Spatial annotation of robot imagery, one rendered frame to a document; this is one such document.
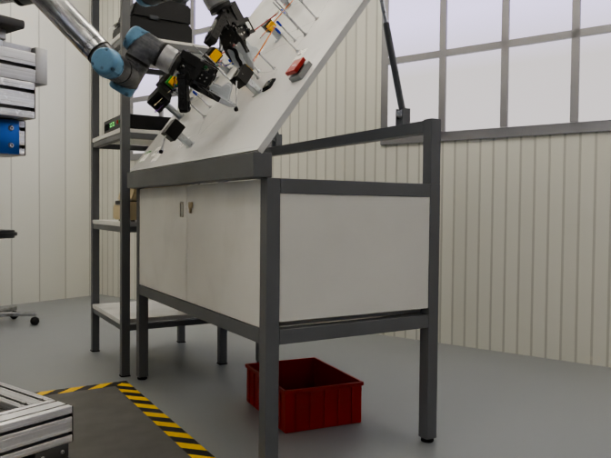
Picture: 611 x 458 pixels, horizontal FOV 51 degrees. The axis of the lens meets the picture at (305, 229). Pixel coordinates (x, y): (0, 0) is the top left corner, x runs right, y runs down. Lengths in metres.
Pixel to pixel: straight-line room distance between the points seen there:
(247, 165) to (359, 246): 0.40
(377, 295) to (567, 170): 1.66
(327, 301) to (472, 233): 1.79
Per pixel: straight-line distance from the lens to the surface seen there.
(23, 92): 1.74
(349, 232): 1.79
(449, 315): 3.53
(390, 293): 1.89
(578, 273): 3.29
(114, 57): 1.80
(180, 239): 2.24
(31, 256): 5.21
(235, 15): 2.05
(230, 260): 1.86
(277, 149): 2.79
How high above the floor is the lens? 0.72
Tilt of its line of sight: 2 degrees down
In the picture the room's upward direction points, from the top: 1 degrees clockwise
